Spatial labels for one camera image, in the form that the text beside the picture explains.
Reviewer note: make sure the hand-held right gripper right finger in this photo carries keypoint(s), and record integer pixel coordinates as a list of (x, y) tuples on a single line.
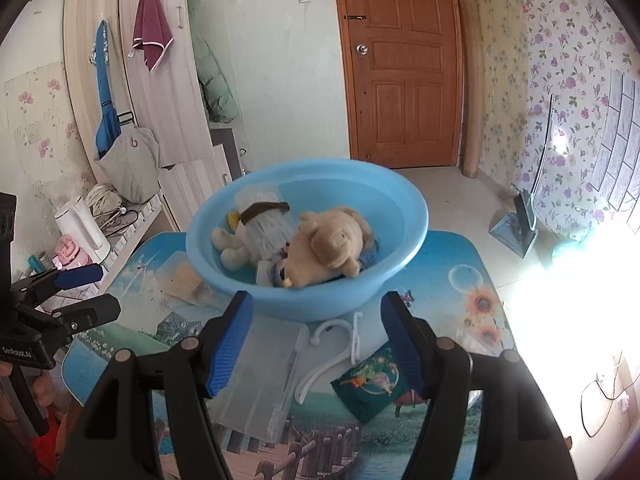
[(400, 345)]

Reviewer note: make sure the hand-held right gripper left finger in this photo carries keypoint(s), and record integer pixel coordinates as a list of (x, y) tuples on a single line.
[(230, 345)]

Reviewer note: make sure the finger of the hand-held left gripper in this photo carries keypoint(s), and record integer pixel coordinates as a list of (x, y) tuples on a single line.
[(95, 310), (80, 274)]

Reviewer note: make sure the clear plastic lidded box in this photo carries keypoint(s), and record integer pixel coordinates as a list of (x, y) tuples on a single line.
[(265, 370)]

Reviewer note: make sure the green printed packet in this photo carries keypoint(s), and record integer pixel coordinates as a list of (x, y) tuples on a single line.
[(370, 385)]

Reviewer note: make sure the white plastic hook hanger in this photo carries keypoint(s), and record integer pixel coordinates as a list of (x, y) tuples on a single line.
[(325, 370)]

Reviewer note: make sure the clear box of toothpicks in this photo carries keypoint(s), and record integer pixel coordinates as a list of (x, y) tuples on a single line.
[(182, 280)]

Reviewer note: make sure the cream plush toy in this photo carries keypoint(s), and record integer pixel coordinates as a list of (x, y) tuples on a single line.
[(232, 252)]

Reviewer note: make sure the tan plush toy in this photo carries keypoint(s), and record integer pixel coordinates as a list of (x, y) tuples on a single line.
[(330, 240)]

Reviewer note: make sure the light blue plastic basin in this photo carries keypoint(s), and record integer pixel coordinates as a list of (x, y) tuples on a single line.
[(395, 205)]

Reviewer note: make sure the landscape printed desktop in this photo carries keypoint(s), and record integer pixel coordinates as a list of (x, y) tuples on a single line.
[(450, 270)]

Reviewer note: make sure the pink bottle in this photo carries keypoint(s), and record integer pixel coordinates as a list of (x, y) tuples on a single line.
[(70, 252)]

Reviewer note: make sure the white electric kettle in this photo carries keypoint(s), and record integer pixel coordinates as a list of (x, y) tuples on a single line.
[(82, 230)]

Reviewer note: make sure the teal bottle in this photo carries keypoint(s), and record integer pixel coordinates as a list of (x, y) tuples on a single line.
[(36, 262)]

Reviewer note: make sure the white tiled ledge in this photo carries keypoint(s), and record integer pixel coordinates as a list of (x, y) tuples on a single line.
[(130, 240)]

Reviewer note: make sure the grey cloth bag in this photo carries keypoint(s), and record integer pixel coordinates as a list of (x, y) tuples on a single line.
[(132, 165)]

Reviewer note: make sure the blue umbrella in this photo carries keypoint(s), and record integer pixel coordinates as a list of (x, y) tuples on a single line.
[(105, 100)]

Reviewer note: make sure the pale wooden wardrobe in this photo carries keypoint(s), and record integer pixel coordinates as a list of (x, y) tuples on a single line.
[(165, 110)]

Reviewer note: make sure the green jacket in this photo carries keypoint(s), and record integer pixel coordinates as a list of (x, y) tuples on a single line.
[(212, 75)]

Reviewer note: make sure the maroon towel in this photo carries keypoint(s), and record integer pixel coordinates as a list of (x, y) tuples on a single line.
[(152, 25)]

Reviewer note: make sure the brown wooden door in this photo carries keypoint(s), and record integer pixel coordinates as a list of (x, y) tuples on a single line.
[(400, 60)]

